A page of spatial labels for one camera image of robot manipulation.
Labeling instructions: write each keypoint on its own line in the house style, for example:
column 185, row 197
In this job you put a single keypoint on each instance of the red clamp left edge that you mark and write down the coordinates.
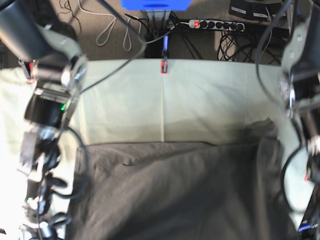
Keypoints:
column 27, row 68

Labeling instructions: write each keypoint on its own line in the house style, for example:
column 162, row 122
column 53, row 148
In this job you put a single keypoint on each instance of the red clamp right edge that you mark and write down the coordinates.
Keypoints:
column 308, row 177

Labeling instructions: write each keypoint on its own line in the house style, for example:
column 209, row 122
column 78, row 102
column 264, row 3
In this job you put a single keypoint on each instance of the black device with labels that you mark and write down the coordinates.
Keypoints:
column 250, row 10

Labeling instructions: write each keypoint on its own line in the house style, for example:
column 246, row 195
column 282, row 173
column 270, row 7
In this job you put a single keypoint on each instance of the dark grey t-shirt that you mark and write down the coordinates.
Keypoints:
column 185, row 191

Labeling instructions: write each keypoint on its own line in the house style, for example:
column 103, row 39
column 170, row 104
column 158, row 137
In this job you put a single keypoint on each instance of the blue plastic box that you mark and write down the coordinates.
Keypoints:
column 141, row 5

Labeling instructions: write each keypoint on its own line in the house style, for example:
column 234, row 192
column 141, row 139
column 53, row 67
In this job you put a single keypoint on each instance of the red clamp top centre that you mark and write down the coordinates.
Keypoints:
column 164, row 67

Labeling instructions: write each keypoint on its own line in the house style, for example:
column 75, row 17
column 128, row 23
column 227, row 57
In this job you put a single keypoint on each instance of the pale green table cloth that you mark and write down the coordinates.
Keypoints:
column 198, row 101

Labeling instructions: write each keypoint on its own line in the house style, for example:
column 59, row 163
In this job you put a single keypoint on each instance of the red clamp edge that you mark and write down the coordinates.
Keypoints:
column 27, row 68
column 308, row 177

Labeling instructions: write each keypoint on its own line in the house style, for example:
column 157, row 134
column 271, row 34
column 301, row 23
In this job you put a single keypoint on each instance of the white power strip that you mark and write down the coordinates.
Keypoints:
column 216, row 25

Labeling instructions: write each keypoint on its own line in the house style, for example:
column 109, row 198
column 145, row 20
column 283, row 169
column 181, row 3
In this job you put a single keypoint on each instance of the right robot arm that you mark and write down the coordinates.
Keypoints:
column 51, row 58

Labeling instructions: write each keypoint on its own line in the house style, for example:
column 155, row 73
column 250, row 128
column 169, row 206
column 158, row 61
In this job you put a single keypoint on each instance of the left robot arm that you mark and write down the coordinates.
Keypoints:
column 301, row 70

